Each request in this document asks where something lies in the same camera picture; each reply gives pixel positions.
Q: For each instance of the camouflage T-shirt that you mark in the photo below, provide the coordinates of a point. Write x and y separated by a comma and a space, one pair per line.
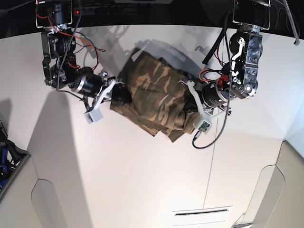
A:
158, 98

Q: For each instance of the black power strip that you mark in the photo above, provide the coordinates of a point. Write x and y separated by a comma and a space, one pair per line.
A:
108, 10

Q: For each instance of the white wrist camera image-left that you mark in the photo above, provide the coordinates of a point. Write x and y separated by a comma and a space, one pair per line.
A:
93, 115

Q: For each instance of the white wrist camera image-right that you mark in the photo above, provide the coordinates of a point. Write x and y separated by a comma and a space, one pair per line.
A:
203, 123

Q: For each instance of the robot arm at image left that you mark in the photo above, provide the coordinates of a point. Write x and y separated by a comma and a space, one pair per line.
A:
59, 40

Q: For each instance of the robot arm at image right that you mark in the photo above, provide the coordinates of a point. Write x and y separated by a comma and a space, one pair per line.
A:
237, 78

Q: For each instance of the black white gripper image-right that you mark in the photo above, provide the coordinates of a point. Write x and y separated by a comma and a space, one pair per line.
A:
212, 95

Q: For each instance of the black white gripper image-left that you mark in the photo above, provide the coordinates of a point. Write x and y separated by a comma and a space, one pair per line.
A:
91, 86

